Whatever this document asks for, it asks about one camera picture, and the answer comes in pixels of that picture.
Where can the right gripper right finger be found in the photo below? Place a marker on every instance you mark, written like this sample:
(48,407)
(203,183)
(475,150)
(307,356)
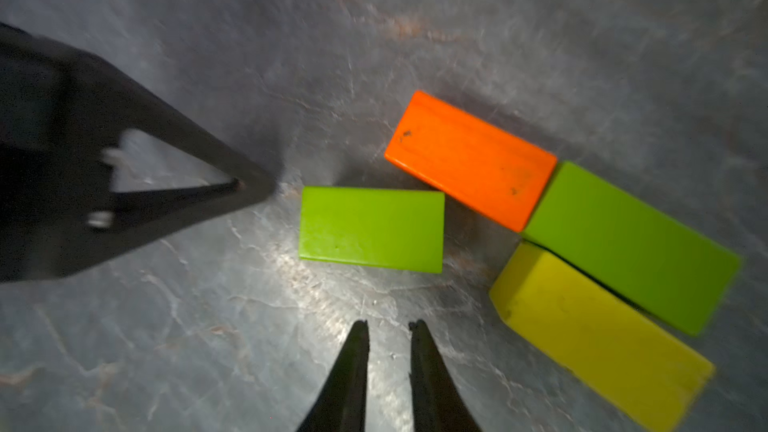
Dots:
(436,403)

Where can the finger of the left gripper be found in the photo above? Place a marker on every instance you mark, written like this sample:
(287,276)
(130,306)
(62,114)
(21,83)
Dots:
(63,113)

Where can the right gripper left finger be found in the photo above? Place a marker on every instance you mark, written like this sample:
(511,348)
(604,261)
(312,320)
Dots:
(341,403)

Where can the green block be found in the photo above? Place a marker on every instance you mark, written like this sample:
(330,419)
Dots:
(648,258)
(383,228)

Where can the orange block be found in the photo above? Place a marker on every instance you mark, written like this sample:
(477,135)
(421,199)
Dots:
(491,171)

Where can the yellow block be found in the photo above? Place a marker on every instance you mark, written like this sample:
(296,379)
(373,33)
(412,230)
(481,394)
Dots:
(622,355)

